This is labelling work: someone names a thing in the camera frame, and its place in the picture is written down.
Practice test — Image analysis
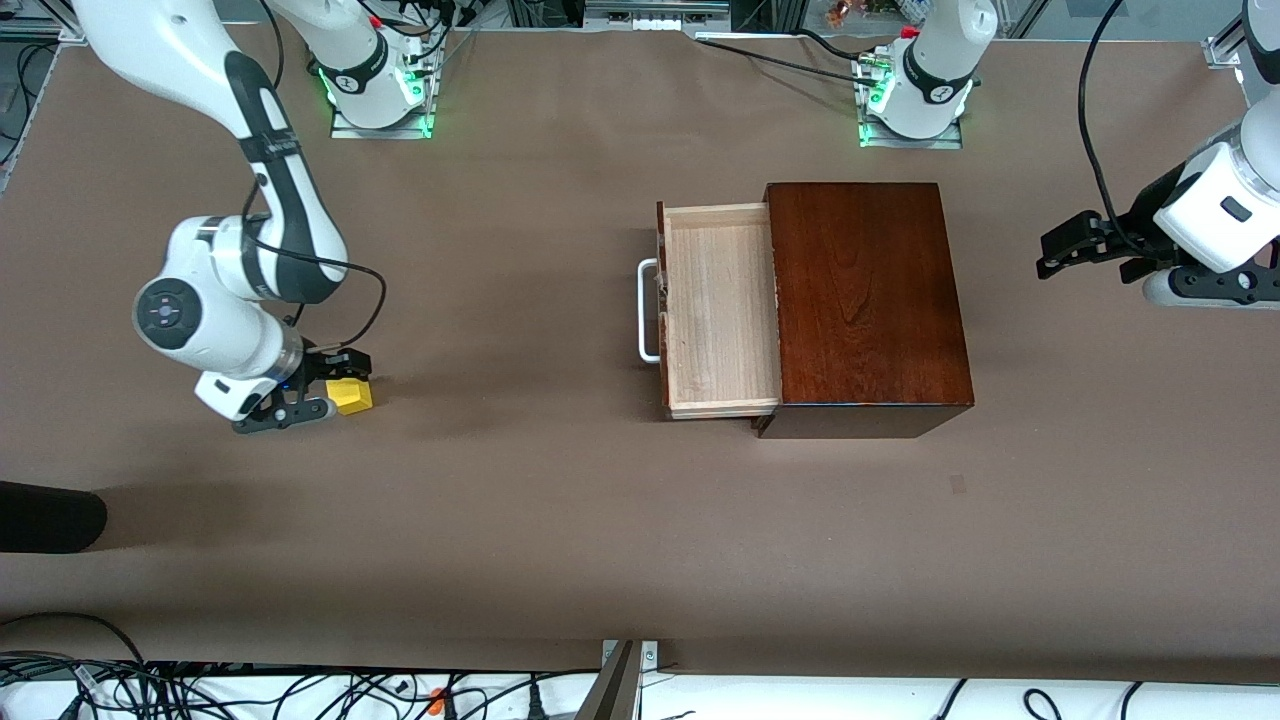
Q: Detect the wooden drawer with white handle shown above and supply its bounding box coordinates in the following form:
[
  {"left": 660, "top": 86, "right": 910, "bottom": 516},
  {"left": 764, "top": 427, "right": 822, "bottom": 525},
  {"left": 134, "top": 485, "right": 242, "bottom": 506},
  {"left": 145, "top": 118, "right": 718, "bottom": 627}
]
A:
[{"left": 637, "top": 201, "right": 782, "bottom": 421}]

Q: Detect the dark wooden drawer cabinet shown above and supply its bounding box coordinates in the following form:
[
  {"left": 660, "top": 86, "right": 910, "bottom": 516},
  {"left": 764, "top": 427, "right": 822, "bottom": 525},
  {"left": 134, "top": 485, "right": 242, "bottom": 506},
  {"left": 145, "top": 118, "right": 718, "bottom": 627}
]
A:
[{"left": 752, "top": 182, "right": 976, "bottom": 440}]

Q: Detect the black ribbed cylinder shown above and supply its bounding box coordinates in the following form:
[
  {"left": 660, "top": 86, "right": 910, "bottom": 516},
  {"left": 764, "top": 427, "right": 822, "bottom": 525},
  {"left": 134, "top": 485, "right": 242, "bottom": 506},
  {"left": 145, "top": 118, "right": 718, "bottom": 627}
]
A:
[{"left": 0, "top": 480, "right": 109, "bottom": 555}]

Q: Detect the dark slanted beam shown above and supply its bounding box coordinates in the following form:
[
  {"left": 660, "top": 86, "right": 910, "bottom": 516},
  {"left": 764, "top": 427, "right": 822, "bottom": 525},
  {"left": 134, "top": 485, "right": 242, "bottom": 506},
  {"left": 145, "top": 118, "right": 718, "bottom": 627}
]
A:
[{"left": 575, "top": 640, "right": 641, "bottom": 720}]

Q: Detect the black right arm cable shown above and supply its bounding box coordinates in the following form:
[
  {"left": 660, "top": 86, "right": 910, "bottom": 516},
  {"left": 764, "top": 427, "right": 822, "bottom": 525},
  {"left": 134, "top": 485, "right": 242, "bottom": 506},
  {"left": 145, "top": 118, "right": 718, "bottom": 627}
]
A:
[{"left": 240, "top": 150, "right": 389, "bottom": 351}]

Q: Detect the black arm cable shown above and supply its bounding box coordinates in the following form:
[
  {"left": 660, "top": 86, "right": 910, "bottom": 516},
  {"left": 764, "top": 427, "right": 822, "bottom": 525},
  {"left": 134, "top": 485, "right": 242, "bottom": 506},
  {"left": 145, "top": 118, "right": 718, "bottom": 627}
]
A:
[
  {"left": 240, "top": 150, "right": 389, "bottom": 351},
  {"left": 1076, "top": 0, "right": 1151, "bottom": 259}
]

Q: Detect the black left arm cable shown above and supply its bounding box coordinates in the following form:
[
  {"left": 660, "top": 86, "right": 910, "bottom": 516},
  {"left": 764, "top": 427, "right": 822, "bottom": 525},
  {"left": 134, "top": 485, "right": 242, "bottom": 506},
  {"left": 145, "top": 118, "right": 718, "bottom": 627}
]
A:
[{"left": 1076, "top": 0, "right": 1151, "bottom": 259}]

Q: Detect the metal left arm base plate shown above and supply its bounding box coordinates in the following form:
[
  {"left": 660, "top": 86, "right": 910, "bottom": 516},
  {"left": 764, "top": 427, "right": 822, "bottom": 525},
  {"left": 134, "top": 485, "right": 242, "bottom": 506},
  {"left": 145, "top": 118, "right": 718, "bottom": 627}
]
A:
[{"left": 857, "top": 118, "right": 964, "bottom": 151}]

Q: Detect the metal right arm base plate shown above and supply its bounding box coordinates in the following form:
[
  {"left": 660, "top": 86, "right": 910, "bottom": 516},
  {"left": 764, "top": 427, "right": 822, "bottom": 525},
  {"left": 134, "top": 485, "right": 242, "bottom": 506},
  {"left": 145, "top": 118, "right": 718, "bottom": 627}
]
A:
[{"left": 330, "top": 100, "right": 435, "bottom": 141}]

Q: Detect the long black base cable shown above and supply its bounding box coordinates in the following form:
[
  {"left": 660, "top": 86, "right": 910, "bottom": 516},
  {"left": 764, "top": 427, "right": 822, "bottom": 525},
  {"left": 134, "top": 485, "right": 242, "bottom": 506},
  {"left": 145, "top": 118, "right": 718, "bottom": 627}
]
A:
[{"left": 695, "top": 36, "right": 881, "bottom": 89}]

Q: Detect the large black cable loop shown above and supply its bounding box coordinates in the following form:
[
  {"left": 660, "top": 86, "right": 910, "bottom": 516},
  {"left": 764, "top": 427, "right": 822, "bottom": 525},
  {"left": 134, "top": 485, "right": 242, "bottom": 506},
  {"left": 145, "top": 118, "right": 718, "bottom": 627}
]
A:
[{"left": 0, "top": 612, "right": 151, "bottom": 691}]

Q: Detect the small metal table bracket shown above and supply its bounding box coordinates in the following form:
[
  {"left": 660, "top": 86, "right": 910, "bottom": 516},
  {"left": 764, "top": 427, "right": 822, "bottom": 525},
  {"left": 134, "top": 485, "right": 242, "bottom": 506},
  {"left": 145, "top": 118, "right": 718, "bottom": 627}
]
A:
[{"left": 600, "top": 640, "right": 661, "bottom": 676}]

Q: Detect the aluminium frame profile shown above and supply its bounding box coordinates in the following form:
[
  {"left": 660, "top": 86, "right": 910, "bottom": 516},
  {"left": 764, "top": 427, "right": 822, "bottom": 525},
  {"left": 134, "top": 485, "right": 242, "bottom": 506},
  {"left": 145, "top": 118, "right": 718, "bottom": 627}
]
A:
[{"left": 0, "top": 0, "right": 96, "bottom": 46}]

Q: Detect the grey metal rail fixture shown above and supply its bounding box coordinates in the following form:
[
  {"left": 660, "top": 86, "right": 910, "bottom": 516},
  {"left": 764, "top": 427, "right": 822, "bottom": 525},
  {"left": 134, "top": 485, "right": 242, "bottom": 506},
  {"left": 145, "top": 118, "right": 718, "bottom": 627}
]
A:
[{"left": 584, "top": 0, "right": 733, "bottom": 33}]

